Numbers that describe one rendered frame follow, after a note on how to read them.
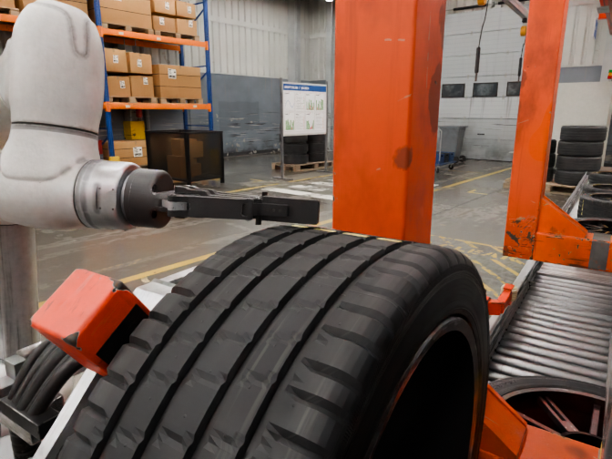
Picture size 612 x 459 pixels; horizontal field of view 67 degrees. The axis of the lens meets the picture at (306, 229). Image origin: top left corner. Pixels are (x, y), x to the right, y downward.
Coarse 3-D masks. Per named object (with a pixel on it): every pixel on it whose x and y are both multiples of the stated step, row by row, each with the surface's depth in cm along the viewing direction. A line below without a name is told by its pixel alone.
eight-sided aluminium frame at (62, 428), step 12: (168, 276) 58; (180, 276) 58; (144, 288) 54; (156, 288) 54; (168, 288) 54; (144, 300) 52; (156, 300) 52; (84, 372) 50; (96, 372) 49; (84, 384) 49; (96, 384) 49; (72, 396) 49; (84, 396) 48; (72, 408) 48; (60, 420) 48; (72, 420) 48; (48, 432) 47; (60, 432) 47; (72, 432) 48; (48, 444) 46; (60, 444) 47; (36, 456) 46; (48, 456) 46
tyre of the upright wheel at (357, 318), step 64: (256, 256) 49; (320, 256) 47; (384, 256) 48; (448, 256) 49; (192, 320) 42; (256, 320) 40; (320, 320) 39; (384, 320) 37; (128, 384) 39; (192, 384) 37; (256, 384) 35; (320, 384) 33; (384, 384) 37; (64, 448) 38; (128, 448) 36; (192, 448) 34; (256, 448) 32; (320, 448) 31
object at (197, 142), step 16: (160, 144) 859; (176, 144) 830; (192, 144) 822; (208, 144) 849; (160, 160) 869; (176, 160) 839; (192, 160) 827; (208, 160) 855; (176, 176) 848; (192, 176) 833; (208, 176) 860
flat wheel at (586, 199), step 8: (592, 192) 484; (600, 192) 484; (608, 192) 484; (584, 200) 457; (592, 200) 446; (600, 200) 440; (608, 200) 440; (584, 208) 457; (592, 208) 447; (600, 208) 440; (608, 208) 435; (584, 216) 458; (592, 216) 447; (600, 216) 441; (608, 216) 435
